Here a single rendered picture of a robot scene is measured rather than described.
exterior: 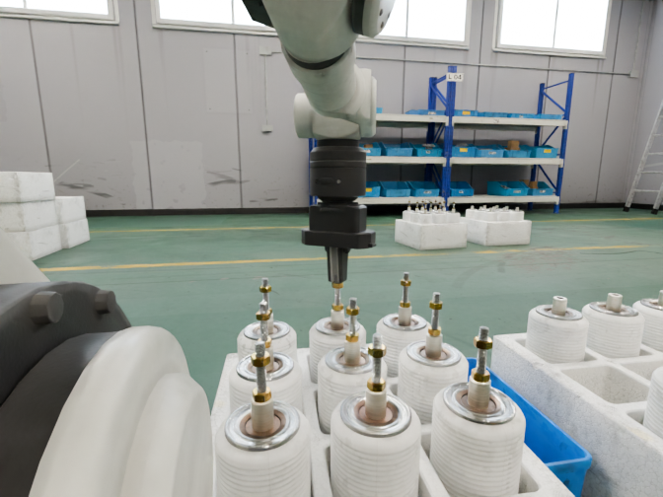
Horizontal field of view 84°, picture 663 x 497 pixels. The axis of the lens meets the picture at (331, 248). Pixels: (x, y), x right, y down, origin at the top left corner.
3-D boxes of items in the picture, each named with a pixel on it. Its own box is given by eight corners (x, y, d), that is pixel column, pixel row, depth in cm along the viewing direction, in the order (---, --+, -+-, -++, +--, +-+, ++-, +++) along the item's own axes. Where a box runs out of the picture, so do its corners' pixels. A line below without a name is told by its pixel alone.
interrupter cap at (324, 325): (365, 322, 64) (365, 319, 64) (351, 340, 57) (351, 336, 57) (325, 318, 67) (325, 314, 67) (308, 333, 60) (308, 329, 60)
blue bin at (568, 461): (587, 532, 52) (598, 459, 50) (518, 545, 50) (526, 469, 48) (472, 406, 81) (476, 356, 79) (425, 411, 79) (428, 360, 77)
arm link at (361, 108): (375, 142, 58) (375, 109, 45) (320, 143, 59) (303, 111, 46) (376, 102, 58) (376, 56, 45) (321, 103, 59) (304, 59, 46)
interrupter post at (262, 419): (262, 416, 39) (261, 389, 38) (279, 425, 38) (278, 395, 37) (246, 429, 37) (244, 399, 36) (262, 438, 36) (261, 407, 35)
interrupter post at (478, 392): (492, 412, 40) (494, 385, 39) (470, 411, 40) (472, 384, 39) (485, 399, 42) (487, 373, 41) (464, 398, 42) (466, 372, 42)
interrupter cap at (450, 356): (473, 362, 51) (473, 357, 50) (430, 374, 47) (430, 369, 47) (435, 340, 57) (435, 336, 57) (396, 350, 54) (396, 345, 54)
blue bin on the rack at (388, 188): (373, 195, 538) (373, 180, 534) (398, 195, 545) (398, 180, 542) (385, 197, 490) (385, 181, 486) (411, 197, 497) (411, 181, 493)
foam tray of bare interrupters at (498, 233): (529, 244, 285) (532, 221, 281) (485, 246, 276) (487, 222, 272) (496, 236, 322) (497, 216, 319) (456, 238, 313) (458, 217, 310)
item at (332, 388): (329, 510, 48) (329, 384, 45) (311, 458, 57) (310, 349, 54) (395, 492, 51) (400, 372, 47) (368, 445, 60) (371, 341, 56)
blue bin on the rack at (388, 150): (375, 158, 528) (375, 143, 524) (401, 158, 534) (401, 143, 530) (386, 156, 479) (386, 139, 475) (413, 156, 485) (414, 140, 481)
